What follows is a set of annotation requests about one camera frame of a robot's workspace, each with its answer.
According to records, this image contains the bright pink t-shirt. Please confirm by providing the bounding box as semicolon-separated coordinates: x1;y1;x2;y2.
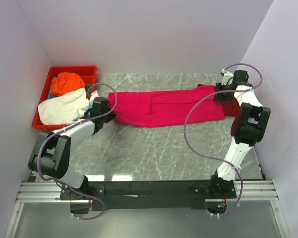
114;85;214;127

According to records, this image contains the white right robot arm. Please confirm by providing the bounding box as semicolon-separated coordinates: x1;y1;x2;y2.
191;69;271;199

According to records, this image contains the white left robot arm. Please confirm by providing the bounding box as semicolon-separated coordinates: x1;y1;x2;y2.
28;97;116;199

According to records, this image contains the light blue t-shirt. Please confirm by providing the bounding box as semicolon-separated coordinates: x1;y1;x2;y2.
86;102;92;116

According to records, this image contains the folded dark red t-shirt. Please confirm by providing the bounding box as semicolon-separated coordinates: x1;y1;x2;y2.
221;98;240;117

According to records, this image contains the green t-shirt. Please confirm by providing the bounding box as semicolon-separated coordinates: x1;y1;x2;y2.
85;84;92;92

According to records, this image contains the red plastic bin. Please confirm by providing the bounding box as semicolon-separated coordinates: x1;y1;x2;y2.
32;65;97;131

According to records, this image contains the white t-shirt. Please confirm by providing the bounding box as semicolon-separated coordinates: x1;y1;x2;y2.
38;88;99;125

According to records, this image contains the orange t-shirt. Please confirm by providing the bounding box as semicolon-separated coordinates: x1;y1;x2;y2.
51;72;86;96

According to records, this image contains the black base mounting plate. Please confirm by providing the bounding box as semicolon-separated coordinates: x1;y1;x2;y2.
60;180;238;211

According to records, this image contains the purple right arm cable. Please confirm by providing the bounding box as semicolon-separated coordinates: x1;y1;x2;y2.
183;63;263;218

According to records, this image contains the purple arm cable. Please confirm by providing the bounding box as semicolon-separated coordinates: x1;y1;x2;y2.
36;83;119;220
183;63;263;218

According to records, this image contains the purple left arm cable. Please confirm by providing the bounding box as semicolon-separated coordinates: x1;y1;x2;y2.
36;83;119;220

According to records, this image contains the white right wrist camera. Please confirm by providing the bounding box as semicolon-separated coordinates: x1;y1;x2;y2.
220;68;234;85

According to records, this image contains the aluminium extrusion rail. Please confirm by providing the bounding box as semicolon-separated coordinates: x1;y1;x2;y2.
16;180;279;203

